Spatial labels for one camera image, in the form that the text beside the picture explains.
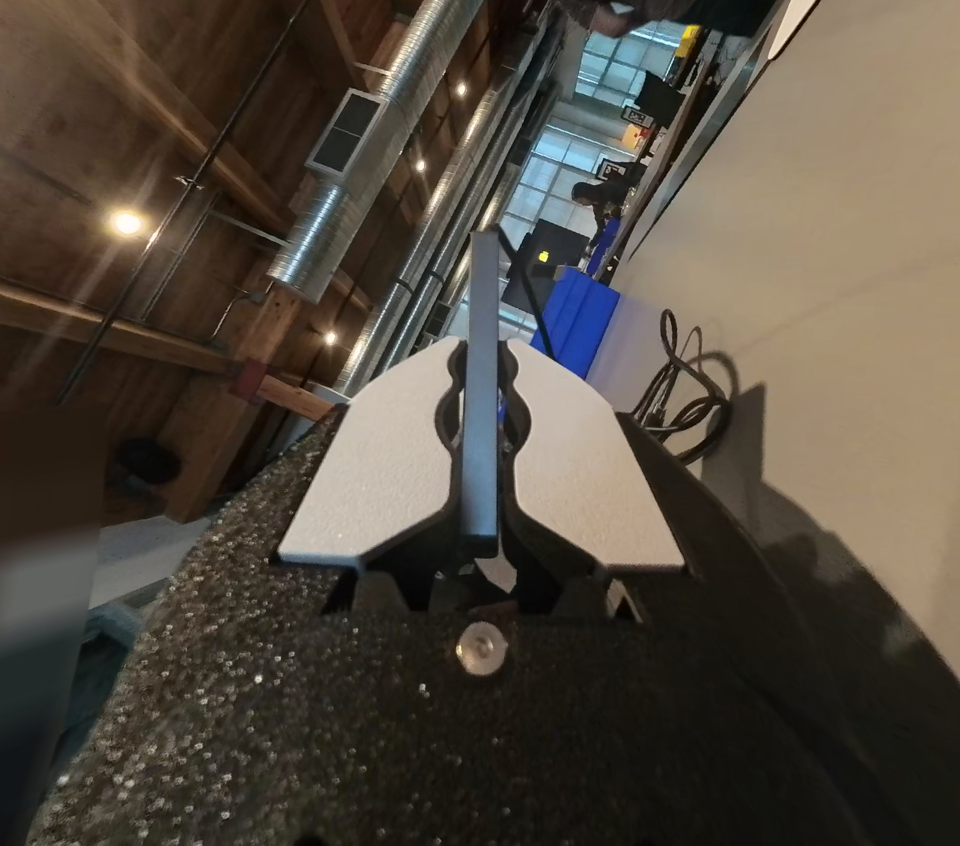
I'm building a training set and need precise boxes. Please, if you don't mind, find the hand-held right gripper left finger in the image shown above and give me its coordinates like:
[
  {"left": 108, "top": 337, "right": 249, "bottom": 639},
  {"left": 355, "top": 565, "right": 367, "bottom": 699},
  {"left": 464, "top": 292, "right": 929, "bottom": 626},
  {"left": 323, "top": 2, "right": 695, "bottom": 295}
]
[{"left": 277, "top": 334, "right": 468, "bottom": 573}]

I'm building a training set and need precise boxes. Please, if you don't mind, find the black usb cable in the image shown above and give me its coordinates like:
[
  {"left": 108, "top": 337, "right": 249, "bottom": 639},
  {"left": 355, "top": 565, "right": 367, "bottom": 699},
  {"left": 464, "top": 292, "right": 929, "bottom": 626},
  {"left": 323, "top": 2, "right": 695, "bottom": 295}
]
[{"left": 630, "top": 308, "right": 732, "bottom": 465}]

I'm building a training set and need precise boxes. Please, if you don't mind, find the black ceiling pipe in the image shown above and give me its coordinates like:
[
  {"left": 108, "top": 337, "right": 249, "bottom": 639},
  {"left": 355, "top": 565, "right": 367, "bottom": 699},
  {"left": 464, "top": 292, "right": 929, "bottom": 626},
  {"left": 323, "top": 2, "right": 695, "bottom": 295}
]
[{"left": 56, "top": 0, "right": 380, "bottom": 406}]

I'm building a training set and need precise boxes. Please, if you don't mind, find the black monitor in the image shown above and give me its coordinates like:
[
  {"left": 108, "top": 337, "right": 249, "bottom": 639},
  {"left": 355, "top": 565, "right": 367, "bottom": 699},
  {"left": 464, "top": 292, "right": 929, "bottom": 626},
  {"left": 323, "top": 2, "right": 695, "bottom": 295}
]
[{"left": 510, "top": 219, "right": 594, "bottom": 307}]

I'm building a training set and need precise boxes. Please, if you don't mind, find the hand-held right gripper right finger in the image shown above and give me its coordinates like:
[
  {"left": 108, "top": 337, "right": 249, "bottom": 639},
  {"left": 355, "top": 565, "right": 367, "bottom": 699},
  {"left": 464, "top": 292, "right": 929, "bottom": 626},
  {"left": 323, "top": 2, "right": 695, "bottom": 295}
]
[{"left": 504, "top": 336, "right": 687, "bottom": 576}]

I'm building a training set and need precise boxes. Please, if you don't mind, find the blue plastic bin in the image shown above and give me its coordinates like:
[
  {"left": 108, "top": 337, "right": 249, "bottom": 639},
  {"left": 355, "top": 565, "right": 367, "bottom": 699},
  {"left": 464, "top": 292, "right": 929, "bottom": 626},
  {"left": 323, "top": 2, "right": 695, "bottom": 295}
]
[{"left": 528, "top": 264, "right": 624, "bottom": 382}]

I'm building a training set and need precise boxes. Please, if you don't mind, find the grey usb hub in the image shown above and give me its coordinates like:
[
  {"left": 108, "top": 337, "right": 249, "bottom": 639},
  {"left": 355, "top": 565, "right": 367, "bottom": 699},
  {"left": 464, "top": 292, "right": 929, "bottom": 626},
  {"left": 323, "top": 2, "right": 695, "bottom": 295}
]
[{"left": 459, "top": 229, "right": 502, "bottom": 558}]

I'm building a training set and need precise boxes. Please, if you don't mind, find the silver ventilation duct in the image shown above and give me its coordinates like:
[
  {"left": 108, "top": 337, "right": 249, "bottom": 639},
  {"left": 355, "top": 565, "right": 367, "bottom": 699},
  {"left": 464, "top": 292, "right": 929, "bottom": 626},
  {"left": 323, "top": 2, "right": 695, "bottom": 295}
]
[
  {"left": 337, "top": 21, "right": 564, "bottom": 397},
  {"left": 266, "top": 0, "right": 519, "bottom": 303}
]

